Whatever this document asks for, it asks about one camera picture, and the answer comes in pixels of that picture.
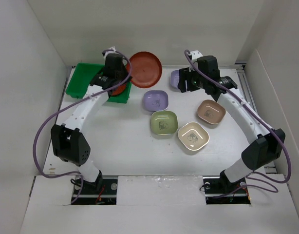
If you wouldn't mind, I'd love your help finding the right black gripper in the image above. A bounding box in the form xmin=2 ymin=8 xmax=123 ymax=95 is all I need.
xmin=178 ymin=66 xmax=207 ymax=93

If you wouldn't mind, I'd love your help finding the red round plate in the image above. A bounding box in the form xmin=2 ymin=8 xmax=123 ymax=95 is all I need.
xmin=126 ymin=51 xmax=162 ymax=88
xmin=110 ymin=83 xmax=127 ymax=96

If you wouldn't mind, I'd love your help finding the purple square bowl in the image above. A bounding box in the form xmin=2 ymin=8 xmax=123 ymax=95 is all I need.
xmin=143 ymin=90 xmax=169 ymax=112
xmin=169 ymin=70 xmax=180 ymax=89

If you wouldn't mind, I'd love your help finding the green square bowl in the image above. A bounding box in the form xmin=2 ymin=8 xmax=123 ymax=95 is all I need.
xmin=150 ymin=111 xmax=179 ymax=136

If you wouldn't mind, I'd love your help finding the cream square bowl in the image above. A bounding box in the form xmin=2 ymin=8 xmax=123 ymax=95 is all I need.
xmin=178 ymin=122 xmax=210 ymax=152

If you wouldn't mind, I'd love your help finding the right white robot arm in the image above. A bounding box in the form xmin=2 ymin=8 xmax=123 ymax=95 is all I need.
xmin=177 ymin=50 xmax=292 ymax=196

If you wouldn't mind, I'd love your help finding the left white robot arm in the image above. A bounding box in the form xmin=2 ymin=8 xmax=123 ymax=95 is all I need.
xmin=51 ymin=51 xmax=131 ymax=194

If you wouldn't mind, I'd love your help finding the green plastic bin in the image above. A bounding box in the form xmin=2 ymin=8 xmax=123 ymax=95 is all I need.
xmin=65 ymin=63 xmax=131 ymax=104

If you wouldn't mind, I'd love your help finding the pink square bowl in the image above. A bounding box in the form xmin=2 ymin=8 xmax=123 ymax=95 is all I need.
xmin=197 ymin=99 xmax=226 ymax=125

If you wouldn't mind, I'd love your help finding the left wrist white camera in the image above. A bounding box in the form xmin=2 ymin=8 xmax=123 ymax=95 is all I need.
xmin=102 ymin=46 xmax=117 ymax=60

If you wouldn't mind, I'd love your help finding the wrist white camera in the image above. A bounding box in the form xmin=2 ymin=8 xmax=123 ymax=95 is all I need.
xmin=188 ymin=50 xmax=203 ymax=62
xmin=102 ymin=46 xmax=117 ymax=60

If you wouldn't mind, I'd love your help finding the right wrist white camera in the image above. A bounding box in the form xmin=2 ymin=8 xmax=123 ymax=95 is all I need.
xmin=188 ymin=50 xmax=203 ymax=62

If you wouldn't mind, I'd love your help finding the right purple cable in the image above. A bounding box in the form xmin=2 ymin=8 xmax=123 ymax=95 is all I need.
xmin=184 ymin=49 xmax=292 ymax=199

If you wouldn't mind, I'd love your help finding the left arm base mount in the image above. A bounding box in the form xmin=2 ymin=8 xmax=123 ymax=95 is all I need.
xmin=71 ymin=176 xmax=118 ymax=205

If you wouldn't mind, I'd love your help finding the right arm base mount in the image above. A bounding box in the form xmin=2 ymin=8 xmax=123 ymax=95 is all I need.
xmin=200 ymin=176 xmax=251 ymax=205

